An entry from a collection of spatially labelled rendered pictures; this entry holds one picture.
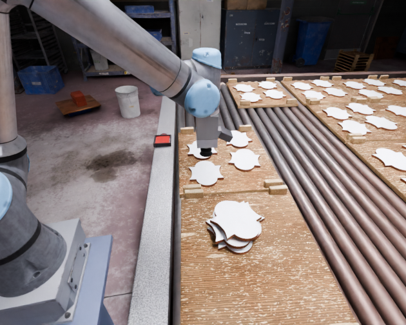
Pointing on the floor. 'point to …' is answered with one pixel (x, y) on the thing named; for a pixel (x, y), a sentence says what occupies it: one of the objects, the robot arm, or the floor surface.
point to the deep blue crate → (41, 79)
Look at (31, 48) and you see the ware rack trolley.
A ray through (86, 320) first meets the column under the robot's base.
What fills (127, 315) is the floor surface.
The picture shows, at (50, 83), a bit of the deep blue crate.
